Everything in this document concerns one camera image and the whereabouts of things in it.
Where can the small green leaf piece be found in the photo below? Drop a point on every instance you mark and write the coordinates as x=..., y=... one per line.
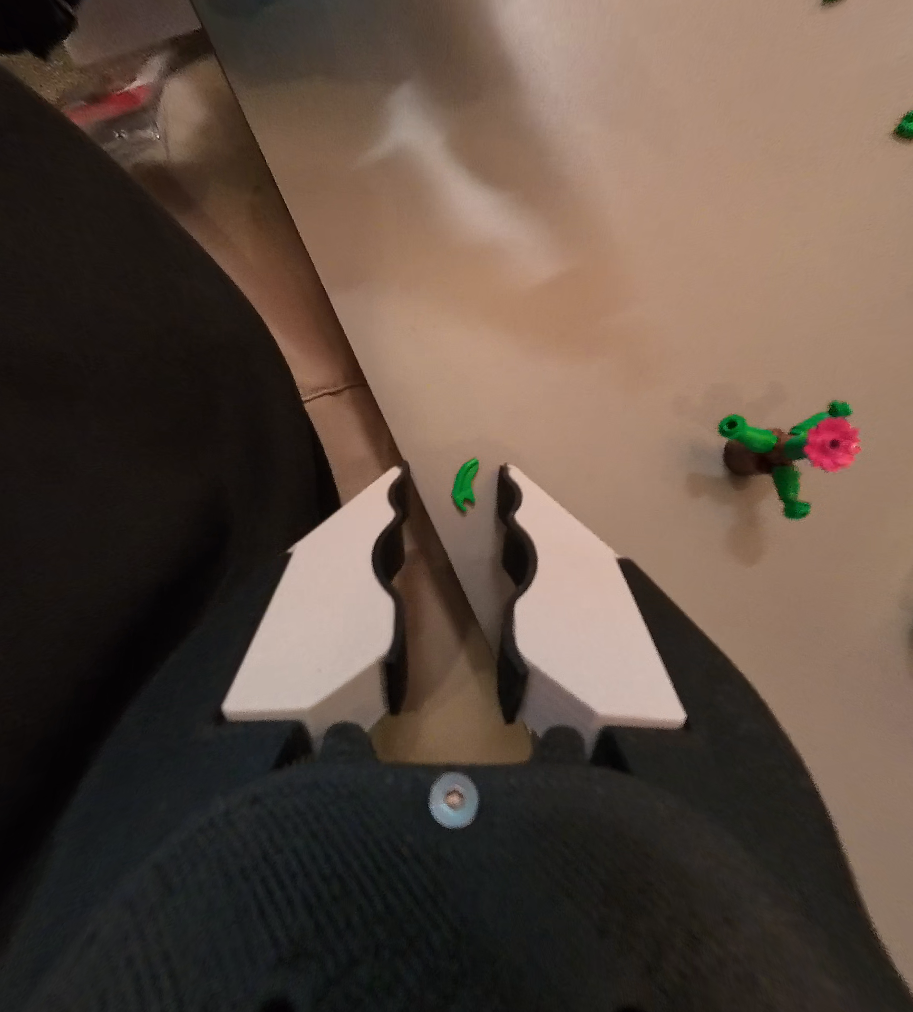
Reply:
x=466, y=484

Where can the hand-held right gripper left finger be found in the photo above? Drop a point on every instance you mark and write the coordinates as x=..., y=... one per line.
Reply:
x=322, y=632

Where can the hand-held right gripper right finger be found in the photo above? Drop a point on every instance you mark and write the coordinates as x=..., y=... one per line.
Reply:
x=591, y=632

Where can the toy cactus with pink flower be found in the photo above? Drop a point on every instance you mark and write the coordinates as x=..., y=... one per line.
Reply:
x=788, y=455

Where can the person's black jacket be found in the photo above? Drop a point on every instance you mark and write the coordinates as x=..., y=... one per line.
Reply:
x=108, y=474

